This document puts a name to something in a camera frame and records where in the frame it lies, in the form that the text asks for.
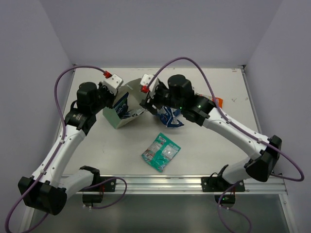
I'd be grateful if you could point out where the dark blue snack packet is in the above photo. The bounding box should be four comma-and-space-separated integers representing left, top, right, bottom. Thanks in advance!
113, 92, 129, 118

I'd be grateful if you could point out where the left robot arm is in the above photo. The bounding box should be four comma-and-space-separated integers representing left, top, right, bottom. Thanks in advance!
18, 82, 116, 216

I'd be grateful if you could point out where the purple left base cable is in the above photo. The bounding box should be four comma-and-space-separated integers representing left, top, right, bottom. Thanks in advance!
82, 177, 128, 211

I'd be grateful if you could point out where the black base bracket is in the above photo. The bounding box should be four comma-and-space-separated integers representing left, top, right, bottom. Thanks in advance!
201, 176, 233, 192
99, 177, 117, 193

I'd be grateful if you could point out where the green paper gift bag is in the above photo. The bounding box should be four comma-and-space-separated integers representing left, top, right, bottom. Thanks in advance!
103, 79, 145, 129

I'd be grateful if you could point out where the blue white snack packet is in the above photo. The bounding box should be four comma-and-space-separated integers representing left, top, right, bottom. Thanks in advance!
156, 106, 184, 128
121, 108, 145, 119

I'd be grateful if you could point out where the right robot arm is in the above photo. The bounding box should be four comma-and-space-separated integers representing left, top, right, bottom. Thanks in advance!
140, 74, 282, 191

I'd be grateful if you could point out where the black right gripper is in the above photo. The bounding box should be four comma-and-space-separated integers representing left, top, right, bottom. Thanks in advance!
139, 82, 185, 114

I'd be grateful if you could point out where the purple camera cable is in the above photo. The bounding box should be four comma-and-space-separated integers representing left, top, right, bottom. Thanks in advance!
140, 57, 305, 182
5, 66, 112, 231

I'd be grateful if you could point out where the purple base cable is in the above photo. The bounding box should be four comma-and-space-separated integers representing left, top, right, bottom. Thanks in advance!
82, 177, 128, 211
217, 182, 252, 233

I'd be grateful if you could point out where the black right base bracket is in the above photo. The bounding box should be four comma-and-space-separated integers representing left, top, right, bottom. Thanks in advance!
201, 176, 233, 192

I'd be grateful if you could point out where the green snack packet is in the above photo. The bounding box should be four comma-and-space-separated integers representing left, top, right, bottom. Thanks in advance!
141, 133, 181, 172

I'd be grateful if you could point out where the orange snack packet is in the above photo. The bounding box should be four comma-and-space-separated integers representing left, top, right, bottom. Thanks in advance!
198, 94, 223, 108

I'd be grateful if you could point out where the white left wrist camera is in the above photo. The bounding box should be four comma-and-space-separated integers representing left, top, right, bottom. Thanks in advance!
103, 74, 123, 96

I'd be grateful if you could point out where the black left base bracket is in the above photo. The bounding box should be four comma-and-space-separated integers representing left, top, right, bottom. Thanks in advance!
99, 177, 117, 193

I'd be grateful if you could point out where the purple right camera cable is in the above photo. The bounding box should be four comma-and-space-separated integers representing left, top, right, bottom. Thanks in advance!
140, 57, 305, 182

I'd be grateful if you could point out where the aluminium mounting rail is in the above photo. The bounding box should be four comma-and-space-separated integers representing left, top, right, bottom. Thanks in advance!
58, 173, 287, 195

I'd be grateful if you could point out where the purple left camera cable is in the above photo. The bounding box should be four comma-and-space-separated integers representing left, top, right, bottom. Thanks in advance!
5, 66, 112, 231

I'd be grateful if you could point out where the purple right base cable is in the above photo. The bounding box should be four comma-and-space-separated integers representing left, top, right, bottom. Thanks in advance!
217, 182, 252, 233

